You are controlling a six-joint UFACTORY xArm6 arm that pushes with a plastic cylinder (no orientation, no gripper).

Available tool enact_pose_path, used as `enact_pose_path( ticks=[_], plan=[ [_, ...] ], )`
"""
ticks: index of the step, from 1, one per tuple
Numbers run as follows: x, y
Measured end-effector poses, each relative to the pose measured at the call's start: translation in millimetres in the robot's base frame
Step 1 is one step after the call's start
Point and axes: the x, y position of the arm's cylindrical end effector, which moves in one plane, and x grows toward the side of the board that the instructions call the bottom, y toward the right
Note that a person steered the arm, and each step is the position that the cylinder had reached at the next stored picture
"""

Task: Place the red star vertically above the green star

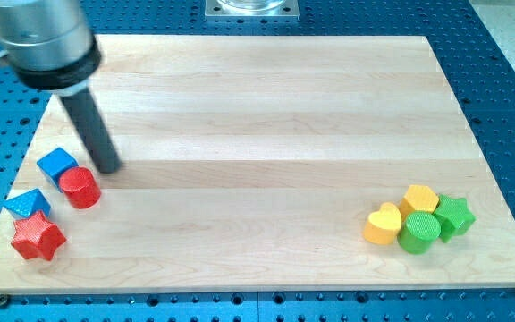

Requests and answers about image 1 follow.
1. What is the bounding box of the green star block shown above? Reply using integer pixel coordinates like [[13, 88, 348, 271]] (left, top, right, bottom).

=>
[[433, 194, 476, 243]]

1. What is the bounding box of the blue triangular prism block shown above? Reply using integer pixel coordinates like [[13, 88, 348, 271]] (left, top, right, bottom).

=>
[[4, 189, 51, 220]]

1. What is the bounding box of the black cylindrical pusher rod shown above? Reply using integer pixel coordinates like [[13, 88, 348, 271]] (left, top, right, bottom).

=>
[[59, 88, 122, 174]]

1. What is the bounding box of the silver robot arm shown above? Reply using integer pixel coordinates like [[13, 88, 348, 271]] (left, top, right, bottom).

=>
[[0, 0, 101, 96]]

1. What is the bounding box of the blue cube block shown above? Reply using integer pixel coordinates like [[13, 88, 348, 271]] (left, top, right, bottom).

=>
[[37, 148, 79, 190]]

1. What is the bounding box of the red star block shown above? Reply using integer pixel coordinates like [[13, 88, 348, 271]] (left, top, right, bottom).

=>
[[11, 210, 67, 261]]

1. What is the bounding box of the red cylinder block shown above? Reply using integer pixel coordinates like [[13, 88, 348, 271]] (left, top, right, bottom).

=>
[[59, 166, 101, 209]]

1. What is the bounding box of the wooden board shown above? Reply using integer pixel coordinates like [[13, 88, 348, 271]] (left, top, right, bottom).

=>
[[0, 35, 515, 294]]

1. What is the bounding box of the yellow heart block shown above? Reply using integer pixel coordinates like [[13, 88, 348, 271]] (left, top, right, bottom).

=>
[[362, 202, 402, 245]]

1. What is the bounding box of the left board clamp screw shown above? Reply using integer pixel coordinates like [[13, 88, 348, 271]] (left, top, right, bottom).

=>
[[0, 294, 11, 309]]

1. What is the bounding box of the green cylinder block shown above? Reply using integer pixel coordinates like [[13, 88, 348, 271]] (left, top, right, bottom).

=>
[[397, 211, 441, 255]]

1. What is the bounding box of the yellow pentagon block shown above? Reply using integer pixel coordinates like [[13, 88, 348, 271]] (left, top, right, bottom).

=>
[[399, 185, 439, 221]]

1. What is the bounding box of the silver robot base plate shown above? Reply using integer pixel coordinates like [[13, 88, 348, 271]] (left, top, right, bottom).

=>
[[205, 0, 300, 20]]

